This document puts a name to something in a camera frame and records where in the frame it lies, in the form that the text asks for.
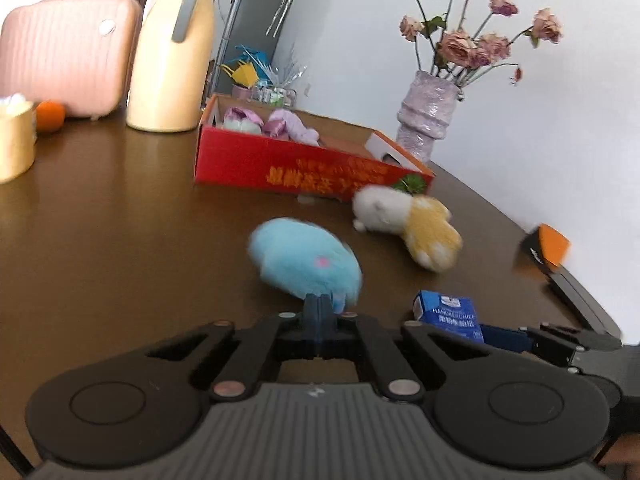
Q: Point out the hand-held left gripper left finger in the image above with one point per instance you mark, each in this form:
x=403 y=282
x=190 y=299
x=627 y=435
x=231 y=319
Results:
x=311 y=317

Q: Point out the person's right hand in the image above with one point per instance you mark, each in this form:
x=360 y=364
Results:
x=622 y=457

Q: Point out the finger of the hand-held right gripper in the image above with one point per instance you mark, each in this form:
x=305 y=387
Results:
x=505 y=337

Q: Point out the white purple plush toy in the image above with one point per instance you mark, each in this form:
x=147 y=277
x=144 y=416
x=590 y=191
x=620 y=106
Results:
x=242 y=120

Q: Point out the white and yellow plush toy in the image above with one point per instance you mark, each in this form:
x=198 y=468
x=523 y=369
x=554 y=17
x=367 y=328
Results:
x=400 y=215

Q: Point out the red cardboard box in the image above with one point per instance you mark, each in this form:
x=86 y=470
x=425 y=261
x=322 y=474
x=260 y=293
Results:
x=280 y=167

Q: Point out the orange fruit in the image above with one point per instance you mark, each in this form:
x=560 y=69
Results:
x=50 y=116

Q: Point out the blue tissue packet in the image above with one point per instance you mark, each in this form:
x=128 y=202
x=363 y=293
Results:
x=450 y=312

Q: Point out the yellow mug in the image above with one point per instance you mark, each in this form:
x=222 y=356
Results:
x=15 y=145

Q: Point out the pink suitcase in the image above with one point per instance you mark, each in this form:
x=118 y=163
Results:
x=65 y=55

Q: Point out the grey refrigerator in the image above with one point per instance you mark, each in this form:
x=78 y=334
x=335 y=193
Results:
x=250 y=20

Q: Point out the light blue plush toy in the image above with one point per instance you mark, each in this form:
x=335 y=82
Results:
x=300 y=255

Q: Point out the purple glitter vase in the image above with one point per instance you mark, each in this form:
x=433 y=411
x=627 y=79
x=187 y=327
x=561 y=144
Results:
x=427 y=110

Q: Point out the dried pink flowers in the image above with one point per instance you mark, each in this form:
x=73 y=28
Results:
x=465 y=45

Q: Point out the yellow thermos jug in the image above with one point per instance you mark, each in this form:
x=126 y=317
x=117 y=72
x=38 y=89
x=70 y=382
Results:
x=170 y=70

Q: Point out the pile of colourful bags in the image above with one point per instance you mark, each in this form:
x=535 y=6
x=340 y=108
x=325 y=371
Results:
x=265 y=80

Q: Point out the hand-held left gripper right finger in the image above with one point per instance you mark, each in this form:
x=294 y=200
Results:
x=325 y=317

